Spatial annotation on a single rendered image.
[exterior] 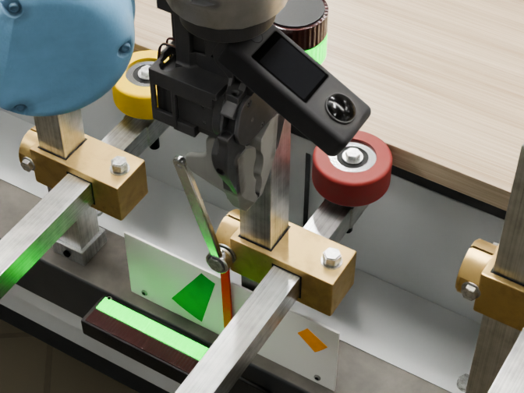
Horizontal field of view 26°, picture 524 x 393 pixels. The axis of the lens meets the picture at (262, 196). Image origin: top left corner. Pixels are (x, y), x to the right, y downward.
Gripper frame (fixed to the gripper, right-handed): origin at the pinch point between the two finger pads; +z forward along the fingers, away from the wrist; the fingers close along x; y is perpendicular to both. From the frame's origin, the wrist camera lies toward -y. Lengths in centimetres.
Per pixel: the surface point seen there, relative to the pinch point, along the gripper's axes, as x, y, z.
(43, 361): -27, 62, 101
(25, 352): -27, 66, 101
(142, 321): -2.5, 16.0, 30.4
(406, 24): -41.0, 4.6, 10.5
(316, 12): -12.9, 1.5, -10.6
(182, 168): 0.7, 6.6, -0.9
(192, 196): -0.5, 6.7, 3.6
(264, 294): -1.8, -0.1, 14.6
